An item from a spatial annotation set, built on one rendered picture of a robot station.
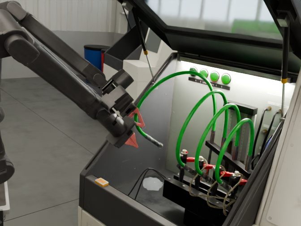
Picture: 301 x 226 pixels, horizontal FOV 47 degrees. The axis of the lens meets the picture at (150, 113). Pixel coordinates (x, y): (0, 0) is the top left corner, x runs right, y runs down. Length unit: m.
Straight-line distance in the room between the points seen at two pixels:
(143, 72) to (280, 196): 3.10
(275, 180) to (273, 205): 0.08
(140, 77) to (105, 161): 2.65
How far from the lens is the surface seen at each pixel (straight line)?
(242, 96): 1.56
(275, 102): 1.49
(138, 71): 4.11
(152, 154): 1.78
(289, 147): 1.23
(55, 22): 8.06
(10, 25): 0.72
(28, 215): 3.04
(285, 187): 1.24
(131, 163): 1.69
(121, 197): 1.38
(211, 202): 1.36
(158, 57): 4.19
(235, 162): 1.42
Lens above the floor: 1.65
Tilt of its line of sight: 17 degrees down
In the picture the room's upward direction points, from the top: 5 degrees clockwise
